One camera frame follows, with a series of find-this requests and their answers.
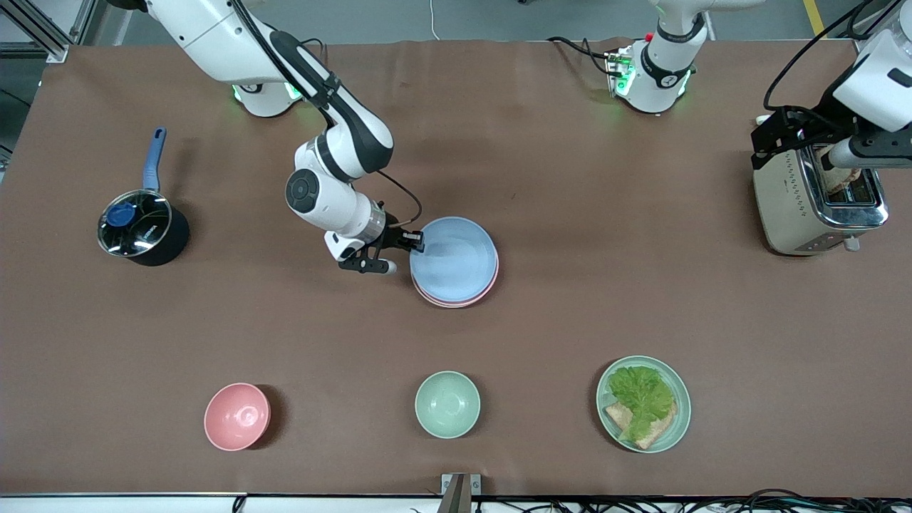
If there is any blue round plate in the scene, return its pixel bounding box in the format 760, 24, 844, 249
409, 217, 497, 304

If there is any pink round plate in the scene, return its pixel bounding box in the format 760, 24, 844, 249
412, 253, 499, 309

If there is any toast slice in toaster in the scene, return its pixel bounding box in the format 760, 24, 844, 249
819, 145, 863, 195

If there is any silver beige toaster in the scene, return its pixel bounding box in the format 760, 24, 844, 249
753, 125, 890, 256

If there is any green bowl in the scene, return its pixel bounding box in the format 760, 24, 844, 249
415, 370, 481, 439

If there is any brown table cover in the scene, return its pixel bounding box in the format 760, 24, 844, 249
0, 39, 912, 497

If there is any pink bowl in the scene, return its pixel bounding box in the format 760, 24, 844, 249
204, 383, 271, 452

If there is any glass lid with blue knob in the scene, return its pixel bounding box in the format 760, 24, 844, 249
98, 190, 173, 256

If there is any green lettuce leaf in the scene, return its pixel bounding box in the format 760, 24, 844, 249
607, 366, 676, 442

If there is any green round plate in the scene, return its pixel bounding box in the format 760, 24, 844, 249
596, 356, 692, 454

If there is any brown bread slice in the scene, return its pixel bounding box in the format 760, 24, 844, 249
604, 400, 678, 450

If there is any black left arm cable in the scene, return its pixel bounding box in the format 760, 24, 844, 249
762, 0, 874, 111

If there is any dark pot with blue handle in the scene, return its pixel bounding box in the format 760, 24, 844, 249
98, 127, 190, 267

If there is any black base cable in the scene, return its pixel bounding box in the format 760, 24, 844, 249
547, 36, 615, 73

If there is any metal clamp bracket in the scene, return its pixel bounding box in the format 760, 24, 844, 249
441, 473, 482, 513

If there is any black floor cable bundle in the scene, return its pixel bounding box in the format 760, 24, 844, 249
484, 488, 912, 513

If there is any aluminium frame profile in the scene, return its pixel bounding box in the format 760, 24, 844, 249
0, 0, 97, 61

